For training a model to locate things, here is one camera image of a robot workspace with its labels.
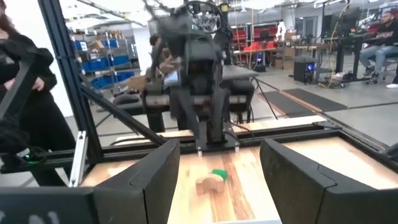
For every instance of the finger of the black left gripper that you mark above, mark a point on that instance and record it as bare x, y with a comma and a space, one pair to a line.
185, 105
220, 109

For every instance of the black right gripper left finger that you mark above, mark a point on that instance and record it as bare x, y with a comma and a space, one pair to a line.
140, 199

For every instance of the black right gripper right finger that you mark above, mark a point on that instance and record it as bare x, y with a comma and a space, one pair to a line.
311, 199

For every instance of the green rounded block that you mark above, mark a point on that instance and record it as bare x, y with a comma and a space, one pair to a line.
221, 174

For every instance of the wooden arch block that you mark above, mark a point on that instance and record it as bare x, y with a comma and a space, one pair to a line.
210, 185

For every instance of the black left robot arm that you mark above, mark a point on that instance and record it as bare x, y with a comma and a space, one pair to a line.
169, 31

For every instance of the person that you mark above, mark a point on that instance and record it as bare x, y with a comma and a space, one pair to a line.
382, 40
157, 53
37, 124

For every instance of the cardboard box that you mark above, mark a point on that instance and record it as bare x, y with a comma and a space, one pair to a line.
136, 83

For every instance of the shelf with red bins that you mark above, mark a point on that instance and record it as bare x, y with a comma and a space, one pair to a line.
255, 35

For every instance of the black striped floor mat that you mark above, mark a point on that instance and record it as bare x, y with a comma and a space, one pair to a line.
298, 101

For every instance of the shelf with blue bins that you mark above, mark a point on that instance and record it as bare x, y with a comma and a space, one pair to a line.
105, 60

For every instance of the black computer tower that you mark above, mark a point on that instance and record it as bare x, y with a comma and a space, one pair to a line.
304, 71

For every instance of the black desk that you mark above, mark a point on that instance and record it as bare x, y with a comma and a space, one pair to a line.
345, 43

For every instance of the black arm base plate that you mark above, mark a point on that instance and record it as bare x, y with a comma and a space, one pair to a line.
217, 147

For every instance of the black diagonal frame brace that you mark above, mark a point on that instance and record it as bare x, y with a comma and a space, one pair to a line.
124, 116

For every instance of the silver metal bracket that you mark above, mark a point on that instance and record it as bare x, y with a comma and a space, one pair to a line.
78, 158

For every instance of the black frame post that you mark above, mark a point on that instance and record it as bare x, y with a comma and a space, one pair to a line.
68, 77

